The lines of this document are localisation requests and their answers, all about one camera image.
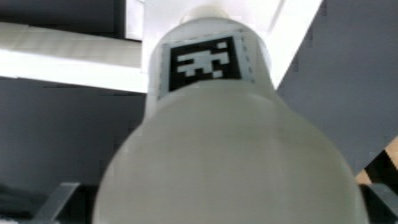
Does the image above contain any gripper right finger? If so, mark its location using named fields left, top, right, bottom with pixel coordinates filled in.
left=359, top=183, right=398, bottom=224

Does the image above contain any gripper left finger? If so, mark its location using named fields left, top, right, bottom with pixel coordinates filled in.
left=27, top=182, right=96, bottom=224

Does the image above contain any white lamp bulb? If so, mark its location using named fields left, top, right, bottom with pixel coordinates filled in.
left=92, top=5, right=370, bottom=224

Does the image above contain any white front fence rail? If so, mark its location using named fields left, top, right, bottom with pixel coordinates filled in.
left=0, top=22, right=148, bottom=93

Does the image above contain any white fence rail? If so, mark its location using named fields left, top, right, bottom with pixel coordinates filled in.
left=142, top=0, right=323, bottom=87
left=0, top=22, right=148, bottom=93

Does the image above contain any white right fence rail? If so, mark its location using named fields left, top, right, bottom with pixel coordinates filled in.
left=142, top=0, right=323, bottom=87

